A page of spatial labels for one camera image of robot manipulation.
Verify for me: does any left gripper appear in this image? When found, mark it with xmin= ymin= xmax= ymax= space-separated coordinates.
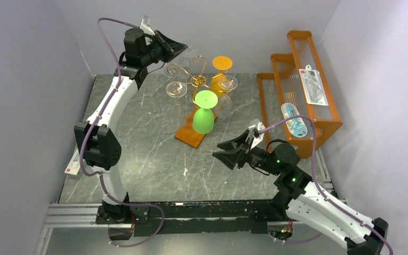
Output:
xmin=145 ymin=32 xmax=191 ymax=68

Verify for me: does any green plastic goblet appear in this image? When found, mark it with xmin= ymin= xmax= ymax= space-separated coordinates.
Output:
xmin=192 ymin=90 xmax=218 ymax=134

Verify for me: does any orange plastic goblet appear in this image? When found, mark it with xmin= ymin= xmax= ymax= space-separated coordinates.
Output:
xmin=209 ymin=56 xmax=233 ymax=97

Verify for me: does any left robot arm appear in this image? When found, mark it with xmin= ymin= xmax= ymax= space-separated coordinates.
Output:
xmin=74 ymin=27 xmax=188 ymax=223

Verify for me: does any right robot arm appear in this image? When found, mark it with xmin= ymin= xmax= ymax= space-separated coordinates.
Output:
xmin=212 ymin=131 xmax=388 ymax=254

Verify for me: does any blue packaged item on shelf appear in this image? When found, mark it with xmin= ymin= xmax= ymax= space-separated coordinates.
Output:
xmin=281 ymin=103 xmax=308 ymax=138

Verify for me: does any orange wooden tiered shelf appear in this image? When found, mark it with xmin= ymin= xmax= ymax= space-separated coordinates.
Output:
xmin=257 ymin=30 xmax=342 ymax=148

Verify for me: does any white packaged item on shelf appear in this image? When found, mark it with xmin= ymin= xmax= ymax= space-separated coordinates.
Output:
xmin=299 ymin=65 xmax=329 ymax=106

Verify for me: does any small blue white packet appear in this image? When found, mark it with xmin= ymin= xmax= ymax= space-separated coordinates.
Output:
xmin=64 ymin=148 xmax=81 ymax=176

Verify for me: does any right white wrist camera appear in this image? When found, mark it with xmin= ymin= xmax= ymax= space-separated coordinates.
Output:
xmin=247 ymin=118 xmax=265 ymax=150

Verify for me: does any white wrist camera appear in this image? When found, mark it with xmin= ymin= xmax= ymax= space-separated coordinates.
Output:
xmin=247 ymin=118 xmax=265 ymax=150
xmin=139 ymin=15 xmax=155 ymax=36

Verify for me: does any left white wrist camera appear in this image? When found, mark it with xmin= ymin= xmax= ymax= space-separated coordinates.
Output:
xmin=139 ymin=15 xmax=155 ymax=36

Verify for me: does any gold wire wine glass rack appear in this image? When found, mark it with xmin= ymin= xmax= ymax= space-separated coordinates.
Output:
xmin=181 ymin=55 xmax=229 ymax=102

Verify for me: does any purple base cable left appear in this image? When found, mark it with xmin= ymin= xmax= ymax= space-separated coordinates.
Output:
xmin=107 ymin=204 xmax=166 ymax=248

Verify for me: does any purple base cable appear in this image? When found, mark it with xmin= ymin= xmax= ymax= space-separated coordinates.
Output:
xmin=270 ymin=217 xmax=325 ymax=245
xmin=107 ymin=204 xmax=166 ymax=248

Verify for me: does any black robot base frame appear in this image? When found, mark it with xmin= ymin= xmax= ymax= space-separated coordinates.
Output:
xmin=96 ymin=199 xmax=289 ymax=240

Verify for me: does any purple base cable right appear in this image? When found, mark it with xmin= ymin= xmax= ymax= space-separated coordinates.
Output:
xmin=270 ymin=217 xmax=325 ymax=245

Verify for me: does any aluminium frame rail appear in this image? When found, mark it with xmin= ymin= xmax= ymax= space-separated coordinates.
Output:
xmin=44 ymin=203 xmax=101 ymax=228

